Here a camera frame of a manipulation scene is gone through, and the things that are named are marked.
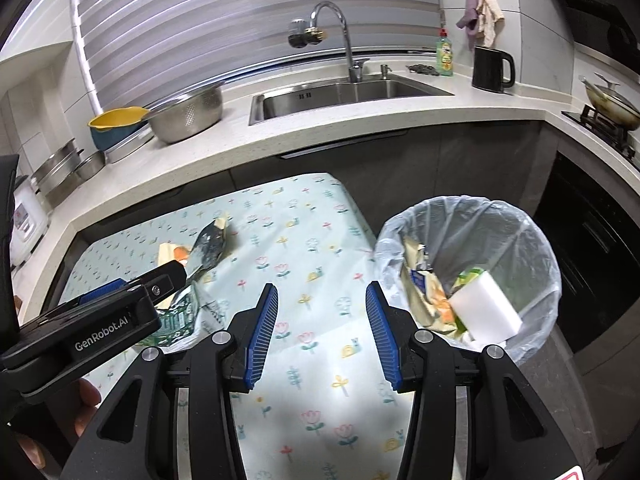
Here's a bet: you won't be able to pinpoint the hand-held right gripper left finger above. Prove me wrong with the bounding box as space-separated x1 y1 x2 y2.
60 282 280 480

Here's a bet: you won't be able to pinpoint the small steel bowl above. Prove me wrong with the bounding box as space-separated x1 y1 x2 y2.
75 150 108 181

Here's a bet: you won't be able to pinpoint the grey window blinds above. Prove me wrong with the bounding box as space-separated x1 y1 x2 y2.
70 0 446 111

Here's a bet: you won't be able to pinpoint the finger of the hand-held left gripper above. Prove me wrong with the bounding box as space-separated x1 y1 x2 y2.
127 259 187 306
75 277 131 308

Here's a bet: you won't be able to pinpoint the yellow and blue basin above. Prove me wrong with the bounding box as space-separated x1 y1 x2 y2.
88 106 151 152

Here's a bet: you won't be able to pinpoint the black electric kettle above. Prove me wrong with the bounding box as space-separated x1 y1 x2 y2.
471 45 517 93

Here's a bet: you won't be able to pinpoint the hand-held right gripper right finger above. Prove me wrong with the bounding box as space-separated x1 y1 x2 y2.
365 280 581 480

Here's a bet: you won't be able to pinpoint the metal tray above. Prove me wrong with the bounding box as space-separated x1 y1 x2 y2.
105 130 156 165

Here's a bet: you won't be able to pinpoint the cream bread bag blue label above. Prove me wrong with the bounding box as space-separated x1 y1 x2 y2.
400 235 468 336

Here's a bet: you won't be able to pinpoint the green patterned packet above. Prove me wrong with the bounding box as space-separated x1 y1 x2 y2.
135 292 221 348

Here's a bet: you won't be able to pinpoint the white foam sponge block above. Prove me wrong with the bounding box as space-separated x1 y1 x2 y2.
448 269 524 346

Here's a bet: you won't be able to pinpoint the green dish soap bottle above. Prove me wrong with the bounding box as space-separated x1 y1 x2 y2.
434 27 455 78

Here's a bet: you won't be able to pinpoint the chrome faucet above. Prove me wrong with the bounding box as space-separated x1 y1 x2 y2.
288 1 371 85

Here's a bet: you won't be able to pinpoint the purple hanging cloth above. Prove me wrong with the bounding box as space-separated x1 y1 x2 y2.
455 0 483 52

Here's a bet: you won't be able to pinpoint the white rice cooker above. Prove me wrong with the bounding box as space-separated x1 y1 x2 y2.
10 175 53 268

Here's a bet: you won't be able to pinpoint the floral tablecloth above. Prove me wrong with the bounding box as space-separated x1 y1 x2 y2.
57 172 426 480

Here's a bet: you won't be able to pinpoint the white pipe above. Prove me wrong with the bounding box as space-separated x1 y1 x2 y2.
70 0 104 116

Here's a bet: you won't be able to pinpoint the steel steamer pot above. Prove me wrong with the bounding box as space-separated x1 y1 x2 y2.
31 139 83 196

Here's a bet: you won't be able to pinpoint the wok with glass lid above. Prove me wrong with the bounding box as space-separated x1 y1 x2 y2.
579 72 640 131

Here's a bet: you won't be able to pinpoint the person's left hand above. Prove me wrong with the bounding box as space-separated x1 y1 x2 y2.
15 377 103 467

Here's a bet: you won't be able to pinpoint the black gas stove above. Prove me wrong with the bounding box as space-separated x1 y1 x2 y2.
560 105 640 171

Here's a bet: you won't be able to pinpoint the trash bin with clear liner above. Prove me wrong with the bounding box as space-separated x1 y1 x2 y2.
374 195 563 366

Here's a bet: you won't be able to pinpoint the black range hood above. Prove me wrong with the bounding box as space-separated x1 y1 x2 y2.
537 0 640 58

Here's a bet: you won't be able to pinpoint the steel colander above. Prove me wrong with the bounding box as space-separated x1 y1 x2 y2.
142 80 226 144

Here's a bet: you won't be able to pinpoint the cream hanging cloth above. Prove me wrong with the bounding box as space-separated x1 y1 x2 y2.
475 0 506 47

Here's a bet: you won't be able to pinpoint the silver foil packet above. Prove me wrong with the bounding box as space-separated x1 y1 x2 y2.
186 212 233 283

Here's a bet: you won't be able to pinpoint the steel sink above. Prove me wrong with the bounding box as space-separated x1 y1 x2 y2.
248 74 456 127

